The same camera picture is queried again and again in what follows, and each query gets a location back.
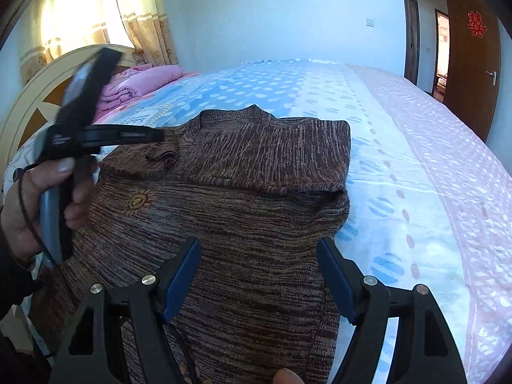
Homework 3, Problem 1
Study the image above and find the folded pink blanket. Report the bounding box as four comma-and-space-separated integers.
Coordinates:
96, 65, 185, 115

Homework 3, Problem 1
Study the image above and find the cream round wooden headboard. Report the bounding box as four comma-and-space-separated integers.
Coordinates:
0, 44, 139, 180

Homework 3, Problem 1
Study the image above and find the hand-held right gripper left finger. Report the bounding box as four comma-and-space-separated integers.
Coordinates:
50, 237, 203, 384

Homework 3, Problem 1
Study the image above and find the person's left hand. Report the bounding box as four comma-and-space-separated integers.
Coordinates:
0, 157, 99, 267

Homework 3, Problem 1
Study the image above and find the dark wooden door frame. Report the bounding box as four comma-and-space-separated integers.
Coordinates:
403, 0, 421, 84

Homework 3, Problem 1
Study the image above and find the brown knitted sweater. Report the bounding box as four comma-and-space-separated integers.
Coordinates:
30, 105, 353, 384

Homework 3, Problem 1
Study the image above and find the black cable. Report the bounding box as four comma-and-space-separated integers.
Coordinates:
165, 321, 199, 384

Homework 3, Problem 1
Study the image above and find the printed patchwork bed sheet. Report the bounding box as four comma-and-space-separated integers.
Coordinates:
4, 58, 512, 384

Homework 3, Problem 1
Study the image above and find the red paper door decoration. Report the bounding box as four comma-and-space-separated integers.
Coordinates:
466, 10, 488, 38

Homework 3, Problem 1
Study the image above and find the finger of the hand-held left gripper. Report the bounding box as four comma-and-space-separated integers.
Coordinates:
81, 125, 165, 147

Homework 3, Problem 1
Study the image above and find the brown wooden door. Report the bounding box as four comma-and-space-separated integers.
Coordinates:
443, 0, 503, 143

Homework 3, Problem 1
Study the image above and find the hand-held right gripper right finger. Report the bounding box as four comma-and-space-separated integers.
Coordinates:
316, 237, 468, 384

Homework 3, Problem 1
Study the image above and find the yellow patterned curtain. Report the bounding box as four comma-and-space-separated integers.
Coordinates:
18, 0, 111, 84
114, 0, 179, 67

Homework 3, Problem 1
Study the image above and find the person's right hand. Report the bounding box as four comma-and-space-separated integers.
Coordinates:
274, 368, 305, 384

